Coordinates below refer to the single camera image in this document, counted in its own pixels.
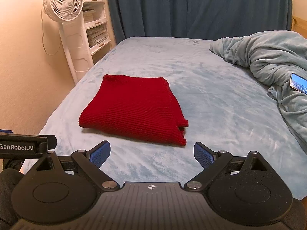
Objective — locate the smartphone with lit screen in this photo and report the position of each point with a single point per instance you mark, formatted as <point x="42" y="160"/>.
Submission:
<point x="298" y="82"/>

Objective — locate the dark blue curtain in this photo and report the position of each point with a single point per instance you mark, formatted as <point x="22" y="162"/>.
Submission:
<point x="191" y="4"/>

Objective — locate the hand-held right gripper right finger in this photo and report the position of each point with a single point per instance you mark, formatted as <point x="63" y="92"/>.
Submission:
<point x="203" y="155"/>

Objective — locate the bed with light blue sheet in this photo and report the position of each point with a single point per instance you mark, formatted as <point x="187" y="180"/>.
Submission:
<point x="203" y="88"/>

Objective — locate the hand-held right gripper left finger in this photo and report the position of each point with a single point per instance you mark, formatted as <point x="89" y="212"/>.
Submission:
<point x="99" y="155"/>

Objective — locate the wooden headboard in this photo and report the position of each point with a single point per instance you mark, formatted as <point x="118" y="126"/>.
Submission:
<point x="301" y="26"/>

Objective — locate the white shelf unit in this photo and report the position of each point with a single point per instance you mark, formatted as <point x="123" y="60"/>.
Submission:
<point x="96" y="23"/>

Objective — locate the red knit sweater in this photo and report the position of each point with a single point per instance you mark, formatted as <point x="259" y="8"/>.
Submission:
<point x="134" y="107"/>

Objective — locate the grey-blue crumpled blanket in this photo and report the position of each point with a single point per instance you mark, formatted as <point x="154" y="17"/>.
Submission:
<point x="263" y="52"/>

